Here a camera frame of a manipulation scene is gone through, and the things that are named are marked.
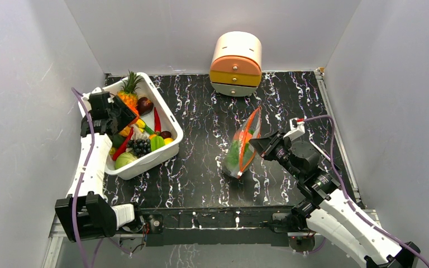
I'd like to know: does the green toy lettuce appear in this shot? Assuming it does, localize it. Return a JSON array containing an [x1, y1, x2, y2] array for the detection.
[[223, 140, 254, 176]]

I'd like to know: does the red toy chili pepper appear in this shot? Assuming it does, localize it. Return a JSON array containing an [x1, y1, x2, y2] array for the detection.
[[112, 127, 134, 161]]

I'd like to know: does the dark green toy avocado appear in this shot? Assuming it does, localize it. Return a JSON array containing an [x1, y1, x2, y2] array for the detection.
[[112, 134, 126, 149]]

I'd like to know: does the green toy cabbage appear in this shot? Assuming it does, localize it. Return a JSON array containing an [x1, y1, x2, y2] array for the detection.
[[115, 152, 137, 169]]

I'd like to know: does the round pastel drawer cabinet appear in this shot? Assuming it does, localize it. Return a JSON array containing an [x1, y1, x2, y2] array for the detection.
[[209, 31, 262, 97]]

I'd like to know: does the toy peach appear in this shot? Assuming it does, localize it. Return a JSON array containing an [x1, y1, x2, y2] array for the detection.
[[233, 130, 255, 147]]

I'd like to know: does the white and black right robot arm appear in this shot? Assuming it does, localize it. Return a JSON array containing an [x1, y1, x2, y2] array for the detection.
[[249, 132, 420, 267]]

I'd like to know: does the small yellow toy fruit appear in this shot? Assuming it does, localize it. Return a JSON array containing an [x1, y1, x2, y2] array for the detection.
[[164, 138, 174, 145]]

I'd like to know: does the dark red toy plum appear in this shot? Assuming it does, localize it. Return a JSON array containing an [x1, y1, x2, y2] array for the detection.
[[159, 131, 172, 139]]

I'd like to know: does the clear zip bag orange zipper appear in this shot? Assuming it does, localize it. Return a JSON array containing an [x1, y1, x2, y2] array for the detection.
[[222, 107, 261, 179]]

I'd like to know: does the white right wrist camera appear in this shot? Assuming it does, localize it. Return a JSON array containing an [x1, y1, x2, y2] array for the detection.
[[283, 118, 305, 141]]

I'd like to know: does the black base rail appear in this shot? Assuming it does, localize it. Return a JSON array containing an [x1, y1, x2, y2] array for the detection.
[[109, 207, 352, 248]]

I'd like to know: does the green toy star fruit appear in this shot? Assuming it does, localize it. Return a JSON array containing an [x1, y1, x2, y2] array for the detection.
[[150, 135, 165, 152]]

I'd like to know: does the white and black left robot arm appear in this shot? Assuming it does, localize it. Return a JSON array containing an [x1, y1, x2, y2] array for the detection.
[[55, 91, 145, 242]]

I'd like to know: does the dark brown toy mangosteen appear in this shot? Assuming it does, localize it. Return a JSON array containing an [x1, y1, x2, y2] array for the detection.
[[136, 97, 154, 116]]

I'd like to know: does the black toy grape bunch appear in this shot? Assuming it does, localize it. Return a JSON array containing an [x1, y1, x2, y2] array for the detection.
[[127, 138, 152, 158]]

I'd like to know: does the white plastic food bin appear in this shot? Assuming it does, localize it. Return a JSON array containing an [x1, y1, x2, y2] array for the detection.
[[99, 72, 183, 180]]

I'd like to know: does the toy pineapple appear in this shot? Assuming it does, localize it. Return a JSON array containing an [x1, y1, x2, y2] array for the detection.
[[117, 71, 143, 109]]

